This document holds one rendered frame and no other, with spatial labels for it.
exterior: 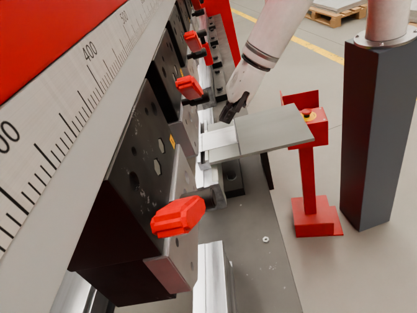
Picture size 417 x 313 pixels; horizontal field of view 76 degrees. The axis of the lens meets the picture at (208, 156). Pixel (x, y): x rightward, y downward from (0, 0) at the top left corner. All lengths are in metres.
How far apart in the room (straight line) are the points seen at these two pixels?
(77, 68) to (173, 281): 0.18
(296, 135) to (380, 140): 0.64
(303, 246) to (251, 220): 0.99
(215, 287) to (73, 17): 0.45
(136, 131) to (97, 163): 0.06
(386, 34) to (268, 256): 0.81
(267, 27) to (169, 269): 0.51
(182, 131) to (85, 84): 0.22
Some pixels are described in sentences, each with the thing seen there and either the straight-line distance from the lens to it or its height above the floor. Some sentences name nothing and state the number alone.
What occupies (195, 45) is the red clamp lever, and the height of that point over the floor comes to 1.29.
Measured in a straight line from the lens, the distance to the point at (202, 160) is 0.71.
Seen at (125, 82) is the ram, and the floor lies 1.36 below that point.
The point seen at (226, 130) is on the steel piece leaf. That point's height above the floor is 1.00.
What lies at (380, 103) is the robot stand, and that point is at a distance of 1.18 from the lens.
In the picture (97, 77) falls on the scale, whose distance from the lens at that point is 0.20.
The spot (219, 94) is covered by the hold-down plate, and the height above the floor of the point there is 0.90.
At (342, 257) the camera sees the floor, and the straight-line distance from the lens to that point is 1.64.
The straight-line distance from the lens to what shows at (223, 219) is 0.71.
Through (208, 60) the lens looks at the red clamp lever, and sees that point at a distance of 0.81.
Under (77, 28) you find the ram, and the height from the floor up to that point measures 1.41.
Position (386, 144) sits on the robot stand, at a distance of 1.34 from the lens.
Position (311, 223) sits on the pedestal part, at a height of 0.12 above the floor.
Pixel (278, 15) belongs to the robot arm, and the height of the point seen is 1.28.
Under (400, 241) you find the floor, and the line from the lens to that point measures 1.74.
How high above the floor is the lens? 1.43
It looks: 37 degrees down
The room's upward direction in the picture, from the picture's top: 20 degrees counter-clockwise
